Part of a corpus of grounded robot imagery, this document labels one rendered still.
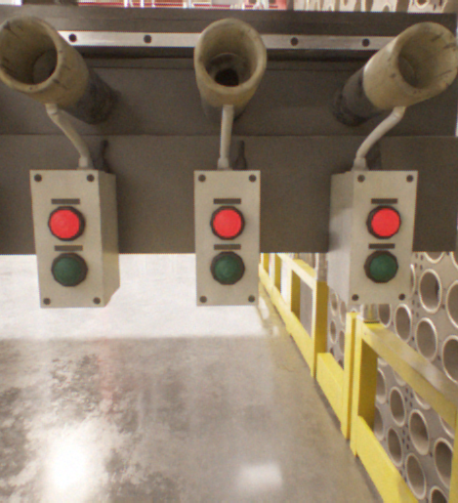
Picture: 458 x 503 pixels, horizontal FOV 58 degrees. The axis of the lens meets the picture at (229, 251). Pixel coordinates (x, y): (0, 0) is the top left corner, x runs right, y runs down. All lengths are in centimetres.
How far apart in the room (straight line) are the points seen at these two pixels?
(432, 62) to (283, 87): 19
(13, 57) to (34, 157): 16
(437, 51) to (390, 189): 14
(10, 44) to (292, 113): 33
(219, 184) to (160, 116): 17
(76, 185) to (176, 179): 13
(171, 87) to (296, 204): 22
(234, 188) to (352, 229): 14
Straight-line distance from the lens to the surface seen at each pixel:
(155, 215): 54
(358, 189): 47
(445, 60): 46
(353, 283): 49
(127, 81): 59
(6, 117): 63
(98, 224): 46
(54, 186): 47
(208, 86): 39
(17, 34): 44
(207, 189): 45
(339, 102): 56
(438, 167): 61
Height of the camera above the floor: 75
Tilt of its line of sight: 9 degrees down
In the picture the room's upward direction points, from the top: straight up
